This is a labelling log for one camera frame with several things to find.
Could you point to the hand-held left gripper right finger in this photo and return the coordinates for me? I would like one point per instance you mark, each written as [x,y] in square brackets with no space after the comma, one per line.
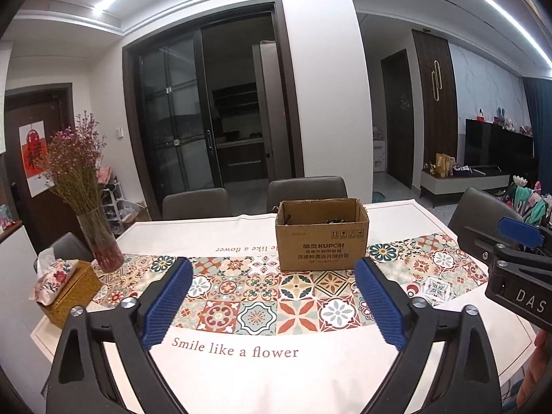
[381,306]

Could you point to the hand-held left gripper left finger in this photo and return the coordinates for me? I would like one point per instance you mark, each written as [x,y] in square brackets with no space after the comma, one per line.
[166,306]

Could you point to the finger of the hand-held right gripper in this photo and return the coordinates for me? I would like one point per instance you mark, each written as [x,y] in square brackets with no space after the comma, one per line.
[519,230]
[500,252]

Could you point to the brown cardboard box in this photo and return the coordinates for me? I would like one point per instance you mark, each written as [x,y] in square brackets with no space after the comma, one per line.
[323,246]

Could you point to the black and gold silk scarf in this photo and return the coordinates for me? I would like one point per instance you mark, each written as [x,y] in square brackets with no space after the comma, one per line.
[334,221]

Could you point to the person's right hand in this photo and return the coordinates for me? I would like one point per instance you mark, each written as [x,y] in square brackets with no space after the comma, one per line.
[541,362]

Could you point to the artificial flower bunch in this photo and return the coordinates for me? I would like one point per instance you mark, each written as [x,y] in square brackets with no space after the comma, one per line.
[530,200]

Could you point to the grey dining chair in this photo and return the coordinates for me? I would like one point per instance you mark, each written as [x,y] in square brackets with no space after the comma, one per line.
[69,248]
[478,218]
[196,205]
[306,194]

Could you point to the white television cabinet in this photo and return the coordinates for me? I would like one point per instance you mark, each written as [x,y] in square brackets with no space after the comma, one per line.
[465,183]

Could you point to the black television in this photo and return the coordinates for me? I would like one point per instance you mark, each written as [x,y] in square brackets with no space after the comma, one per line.
[498,144]

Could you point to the woven tissue box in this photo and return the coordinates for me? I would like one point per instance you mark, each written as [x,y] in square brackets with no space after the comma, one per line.
[75,297]

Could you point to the plush toys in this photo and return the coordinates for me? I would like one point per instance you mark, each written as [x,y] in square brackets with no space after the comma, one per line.
[511,121]

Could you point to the shoe rack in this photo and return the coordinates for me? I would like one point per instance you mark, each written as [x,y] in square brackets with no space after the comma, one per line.
[118,200]

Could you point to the floral fabric tissue cover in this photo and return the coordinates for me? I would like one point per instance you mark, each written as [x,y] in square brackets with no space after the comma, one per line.
[51,278]

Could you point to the dark interior door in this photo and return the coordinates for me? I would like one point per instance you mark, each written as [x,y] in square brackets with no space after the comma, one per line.
[399,116]

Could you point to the dried flower bouquet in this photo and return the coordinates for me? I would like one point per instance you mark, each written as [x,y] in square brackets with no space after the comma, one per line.
[75,164]

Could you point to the brown entry door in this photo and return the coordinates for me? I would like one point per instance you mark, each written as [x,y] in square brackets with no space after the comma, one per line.
[43,159]

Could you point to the dark sliding glass door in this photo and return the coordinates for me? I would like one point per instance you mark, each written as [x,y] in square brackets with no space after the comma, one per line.
[185,112]

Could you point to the grey refrigerator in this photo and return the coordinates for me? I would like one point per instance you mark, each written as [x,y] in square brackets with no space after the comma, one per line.
[265,112]

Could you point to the red wall poster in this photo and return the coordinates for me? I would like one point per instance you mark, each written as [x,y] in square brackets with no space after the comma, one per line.
[34,159]

